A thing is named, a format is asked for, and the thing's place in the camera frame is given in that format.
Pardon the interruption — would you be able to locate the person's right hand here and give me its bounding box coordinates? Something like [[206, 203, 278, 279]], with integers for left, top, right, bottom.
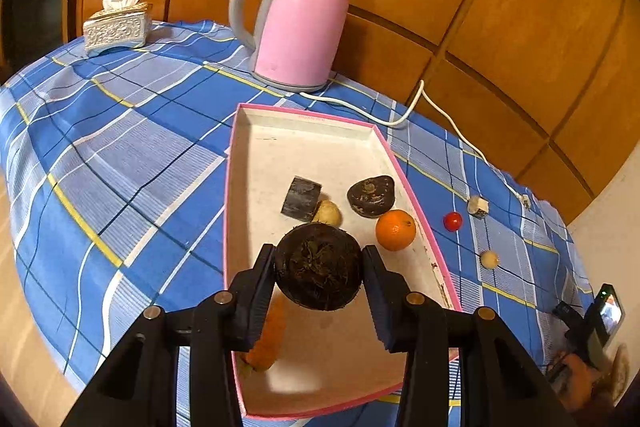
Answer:
[[550, 352, 608, 413]]

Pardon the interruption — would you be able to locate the large dark round root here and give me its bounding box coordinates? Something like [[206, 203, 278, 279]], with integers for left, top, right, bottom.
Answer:
[[274, 224, 364, 312]]

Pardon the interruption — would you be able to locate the pink-rimmed white tray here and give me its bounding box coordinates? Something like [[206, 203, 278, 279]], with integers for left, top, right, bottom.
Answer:
[[222, 103, 462, 420]]

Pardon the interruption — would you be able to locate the dark brown water chestnut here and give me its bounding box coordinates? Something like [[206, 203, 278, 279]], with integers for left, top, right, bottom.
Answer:
[[347, 175, 396, 219]]

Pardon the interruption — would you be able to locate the blue plaid tablecloth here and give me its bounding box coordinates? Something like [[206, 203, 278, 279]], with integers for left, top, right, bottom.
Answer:
[[0, 19, 601, 427]]

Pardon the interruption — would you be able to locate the pink electric kettle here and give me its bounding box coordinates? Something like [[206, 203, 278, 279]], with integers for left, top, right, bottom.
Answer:
[[228, 0, 360, 94]]

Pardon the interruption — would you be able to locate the black sugarcane piece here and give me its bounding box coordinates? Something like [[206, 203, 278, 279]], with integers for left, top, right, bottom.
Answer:
[[281, 176, 322, 223]]

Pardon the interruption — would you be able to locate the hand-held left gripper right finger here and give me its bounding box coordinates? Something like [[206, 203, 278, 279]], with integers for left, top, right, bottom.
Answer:
[[361, 245, 576, 427]]

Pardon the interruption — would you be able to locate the small beige potato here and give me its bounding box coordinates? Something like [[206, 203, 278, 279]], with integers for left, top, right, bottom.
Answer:
[[311, 200, 343, 228]]

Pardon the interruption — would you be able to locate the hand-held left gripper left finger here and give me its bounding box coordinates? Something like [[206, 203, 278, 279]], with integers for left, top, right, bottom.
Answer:
[[60, 243, 277, 427]]

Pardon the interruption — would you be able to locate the carrot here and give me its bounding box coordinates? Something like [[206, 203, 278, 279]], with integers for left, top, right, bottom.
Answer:
[[244, 294, 287, 372]]

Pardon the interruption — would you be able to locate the silver ornate tissue box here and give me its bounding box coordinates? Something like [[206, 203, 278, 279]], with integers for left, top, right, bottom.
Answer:
[[82, 2, 153, 56]]

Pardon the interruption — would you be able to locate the orange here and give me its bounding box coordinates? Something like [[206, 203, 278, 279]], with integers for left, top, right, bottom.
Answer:
[[375, 209, 417, 252]]

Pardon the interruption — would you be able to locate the white power cable with plug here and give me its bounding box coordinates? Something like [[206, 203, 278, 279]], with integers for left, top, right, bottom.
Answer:
[[299, 79, 532, 209]]

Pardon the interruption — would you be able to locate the white peeled sugarcane piece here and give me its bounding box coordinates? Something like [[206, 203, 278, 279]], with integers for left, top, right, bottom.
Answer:
[[467, 195, 489, 220]]

